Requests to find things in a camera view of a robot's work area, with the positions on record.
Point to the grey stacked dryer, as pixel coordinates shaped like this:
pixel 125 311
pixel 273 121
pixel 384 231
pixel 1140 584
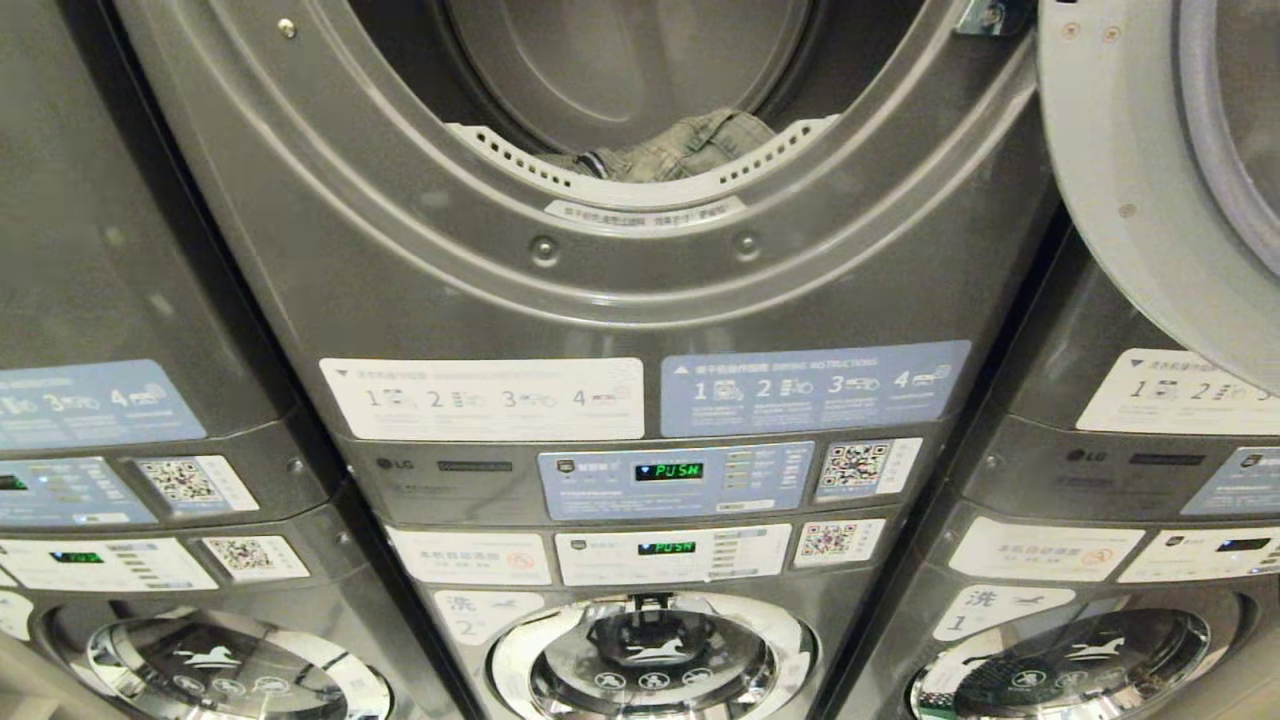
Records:
pixel 760 300

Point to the chrome round washer door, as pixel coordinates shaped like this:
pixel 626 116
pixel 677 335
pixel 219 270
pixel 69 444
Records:
pixel 1075 665
pixel 235 670
pixel 650 660

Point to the olive green garment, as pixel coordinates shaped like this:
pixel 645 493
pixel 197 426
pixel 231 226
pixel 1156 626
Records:
pixel 690 148

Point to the grey dryer door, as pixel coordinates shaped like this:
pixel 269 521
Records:
pixel 1130 150

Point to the grey washing machine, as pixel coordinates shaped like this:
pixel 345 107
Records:
pixel 480 640

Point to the grey stacked laundry machine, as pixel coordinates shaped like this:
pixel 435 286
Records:
pixel 1100 480
pixel 120 250

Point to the white lint filter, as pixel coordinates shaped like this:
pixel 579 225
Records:
pixel 770 160

